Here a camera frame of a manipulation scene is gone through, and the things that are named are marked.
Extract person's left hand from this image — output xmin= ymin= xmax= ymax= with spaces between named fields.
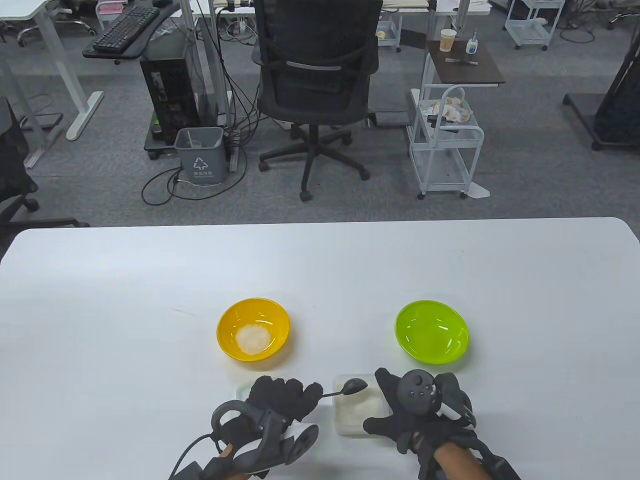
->
xmin=214 ymin=376 xmax=325 ymax=466

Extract clear plastic sugar container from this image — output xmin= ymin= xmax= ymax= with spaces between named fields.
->
xmin=332 ymin=374 xmax=393 ymax=437

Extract black floor stand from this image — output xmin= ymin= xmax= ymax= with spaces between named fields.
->
xmin=562 ymin=47 xmax=640 ymax=152

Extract yellow plastic bowl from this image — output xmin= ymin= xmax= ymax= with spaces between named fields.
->
xmin=216 ymin=298 xmax=292 ymax=362

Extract pink box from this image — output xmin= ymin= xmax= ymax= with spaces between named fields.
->
xmin=95 ymin=0 xmax=132 ymax=18

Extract white utility cart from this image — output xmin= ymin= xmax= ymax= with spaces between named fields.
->
xmin=504 ymin=0 xmax=567 ymax=51

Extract black long-handled spoon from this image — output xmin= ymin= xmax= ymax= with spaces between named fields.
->
xmin=320 ymin=379 xmax=369 ymax=398

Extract person's right forearm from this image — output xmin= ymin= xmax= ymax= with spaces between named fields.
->
xmin=432 ymin=442 xmax=493 ymax=480

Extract black mesh office chair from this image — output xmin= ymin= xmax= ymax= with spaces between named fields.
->
xmin=251 ymin=0 xmax=383 ymax=202

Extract grey trash bin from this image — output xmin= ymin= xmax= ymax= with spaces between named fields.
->
xmin=173 ymin=127 xmax=227 ymax=185

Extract black keyboard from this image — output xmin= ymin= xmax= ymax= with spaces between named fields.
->
xmin=92 ymin=5 xmax=161 ymax=53

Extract white desk with grey legs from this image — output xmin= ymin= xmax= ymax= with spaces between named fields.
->
xmin=177 ymin=0 xmax=491 ymax=173

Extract white wire rolling cart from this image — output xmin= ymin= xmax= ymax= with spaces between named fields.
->
xmin=407 ymin=84 xmax=486 ymax=201

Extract dark brown side table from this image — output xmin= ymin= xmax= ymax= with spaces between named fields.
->
xmin=426 ymin=40 xmax=507 ymax=88

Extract white sugar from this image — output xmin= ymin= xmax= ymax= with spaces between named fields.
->
xmin=235 ymin=324 xmax=275 ymax=355
xmin=336 ymin=387 xmax=386 ymax=426

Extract white standing desk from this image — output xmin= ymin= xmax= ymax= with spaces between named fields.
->
xmin=0 ymin=0 xmax=106 ymax=171

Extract person's right hand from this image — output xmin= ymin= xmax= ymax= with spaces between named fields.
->
xmin=363 ymin=368 xmax=478 ymax=456

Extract black keyboard tray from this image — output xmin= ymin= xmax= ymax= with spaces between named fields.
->
xmin=82 ymin=2 xmax=181 ymax=65

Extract green plastic bowl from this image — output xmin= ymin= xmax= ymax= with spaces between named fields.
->
xmin=395 ymin=300 xmax=470 ymax=375

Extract crumpled white tissues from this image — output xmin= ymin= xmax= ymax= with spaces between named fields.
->
xmin=419 ymin=97 xmax=473 ymax=123

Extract black computer tower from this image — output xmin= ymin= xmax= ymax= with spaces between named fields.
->
xmin=139 ymin=52 xmax=203 ymax=146

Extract black floor cable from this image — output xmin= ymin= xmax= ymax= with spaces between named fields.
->
xmin=141 ymin=145 xmax=248 ymax=206

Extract small white trolley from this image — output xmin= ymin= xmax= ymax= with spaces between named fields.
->
xmin=376 ymin=15 xmax=403 ymax=53

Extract black swivel chair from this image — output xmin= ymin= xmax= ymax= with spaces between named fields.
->
xmin=0 ymin=97 xmax=91 ymax=251

